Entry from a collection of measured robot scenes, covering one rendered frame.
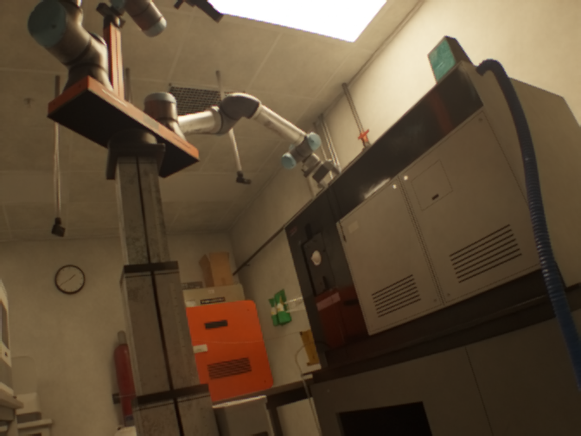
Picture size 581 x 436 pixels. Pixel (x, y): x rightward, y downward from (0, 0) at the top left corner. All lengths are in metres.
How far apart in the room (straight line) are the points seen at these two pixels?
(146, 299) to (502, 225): 0.95
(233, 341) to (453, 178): 1.20
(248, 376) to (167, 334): 0.95
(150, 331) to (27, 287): 4.12
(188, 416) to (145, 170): 0.67
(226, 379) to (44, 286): 3.48
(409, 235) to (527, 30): 1.55
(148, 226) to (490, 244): 0.94
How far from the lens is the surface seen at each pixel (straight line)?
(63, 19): 1.28
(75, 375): 4.94
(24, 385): 4.81
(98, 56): 1.36
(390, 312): 1.56
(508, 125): 1.33
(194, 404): 1.07
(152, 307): 1.10
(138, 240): 1.17
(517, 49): 2.64
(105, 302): 5.10
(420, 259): 1.43
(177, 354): 1.09
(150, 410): 1.05
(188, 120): 1.81
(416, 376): 1.43
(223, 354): 1.96
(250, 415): 1.04
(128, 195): 1.22
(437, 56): 1.52
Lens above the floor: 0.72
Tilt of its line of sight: 20 degrees up
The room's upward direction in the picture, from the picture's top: 15 degrees counter-clockwise
